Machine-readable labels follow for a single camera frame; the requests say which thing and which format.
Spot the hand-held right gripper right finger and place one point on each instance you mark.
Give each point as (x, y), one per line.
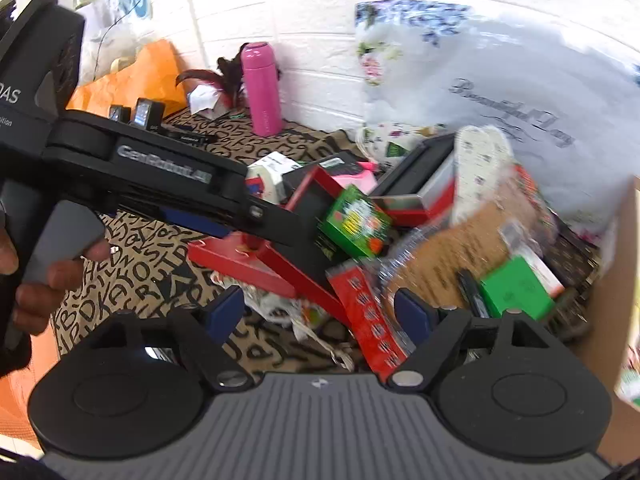
(412, 315)

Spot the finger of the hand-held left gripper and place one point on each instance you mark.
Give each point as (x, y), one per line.
(200, 222)
(270, 222)

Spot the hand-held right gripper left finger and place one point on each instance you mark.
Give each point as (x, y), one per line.
(225, 310)

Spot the red box lid black inside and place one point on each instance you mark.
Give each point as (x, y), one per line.
(310, 205)

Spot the beige cardboard box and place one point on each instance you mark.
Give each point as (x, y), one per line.
(610, 310)

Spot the letter print desktop cloth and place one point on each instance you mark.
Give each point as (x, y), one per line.
(130, 270)

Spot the person's left hand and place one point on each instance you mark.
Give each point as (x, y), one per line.
(55, 272)

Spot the white packet red figure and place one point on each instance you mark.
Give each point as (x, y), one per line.
(265, 180)

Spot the cotton swab bag red label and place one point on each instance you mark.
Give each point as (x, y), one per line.
(370, 320)

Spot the flat red box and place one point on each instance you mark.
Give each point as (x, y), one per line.
(225, 260)

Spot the white box blue print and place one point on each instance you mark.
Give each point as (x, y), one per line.
(272, 160)

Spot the black pen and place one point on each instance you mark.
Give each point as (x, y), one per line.
(470, 290)

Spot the brown insole in plastic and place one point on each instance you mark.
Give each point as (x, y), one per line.
(450, 255)

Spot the green printed small box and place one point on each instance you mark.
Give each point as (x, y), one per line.
(350, 220)

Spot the black marker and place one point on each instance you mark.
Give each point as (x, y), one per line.
(192, 137)

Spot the pink sticky notes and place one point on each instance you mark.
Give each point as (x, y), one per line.
(360, 180)

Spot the plain green box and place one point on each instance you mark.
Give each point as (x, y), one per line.
(515, 287)

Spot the orange paper bag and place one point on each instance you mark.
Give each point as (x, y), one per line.
(150, 75)

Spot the white printed plastic bag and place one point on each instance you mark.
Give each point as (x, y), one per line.
(115, 35)

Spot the pink bottle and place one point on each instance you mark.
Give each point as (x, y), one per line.
(262, 90)

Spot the black red gift box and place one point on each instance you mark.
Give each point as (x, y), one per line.
(415, 170)

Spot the dark red feather decoration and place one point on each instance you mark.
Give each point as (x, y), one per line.
(230, 72)

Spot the black mesh basket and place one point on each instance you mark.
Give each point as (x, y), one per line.
(575, 320)

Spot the white dotted insole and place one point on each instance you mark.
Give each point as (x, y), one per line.
(480, 160)

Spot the brown patterned wallet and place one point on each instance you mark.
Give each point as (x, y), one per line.
(575, 260)

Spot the floral white plastic bag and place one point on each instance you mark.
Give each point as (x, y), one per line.
(500, 60)

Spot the small black action camera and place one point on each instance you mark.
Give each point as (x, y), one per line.
(120, 113)
(147, 114)

